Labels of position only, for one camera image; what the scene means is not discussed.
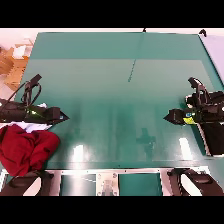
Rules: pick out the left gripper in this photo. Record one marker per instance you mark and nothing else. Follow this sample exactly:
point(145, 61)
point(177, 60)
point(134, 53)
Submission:
point(55, 115)

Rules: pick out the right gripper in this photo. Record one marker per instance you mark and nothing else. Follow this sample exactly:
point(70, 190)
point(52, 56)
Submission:
point(176, 116)

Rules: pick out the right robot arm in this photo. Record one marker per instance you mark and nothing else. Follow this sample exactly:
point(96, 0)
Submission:
point(213, 133)

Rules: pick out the white garment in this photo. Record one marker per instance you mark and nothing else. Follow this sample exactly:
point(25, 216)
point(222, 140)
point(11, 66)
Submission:
point(30, 126)

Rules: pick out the red garment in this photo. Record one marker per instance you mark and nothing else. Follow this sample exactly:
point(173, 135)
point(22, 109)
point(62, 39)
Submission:
point(26, 148)

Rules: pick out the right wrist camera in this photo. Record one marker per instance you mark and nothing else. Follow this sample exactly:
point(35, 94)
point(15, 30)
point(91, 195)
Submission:
point(197, 87)

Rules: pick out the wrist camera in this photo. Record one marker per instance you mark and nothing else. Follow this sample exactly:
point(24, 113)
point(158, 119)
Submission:
point(197, 87)
point(32, 86)

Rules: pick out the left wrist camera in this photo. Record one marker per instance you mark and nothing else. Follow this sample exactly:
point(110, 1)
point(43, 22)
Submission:
point(32, 86)

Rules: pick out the silver frame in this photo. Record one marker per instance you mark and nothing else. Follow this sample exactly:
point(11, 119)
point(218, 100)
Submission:
point(106, 181)

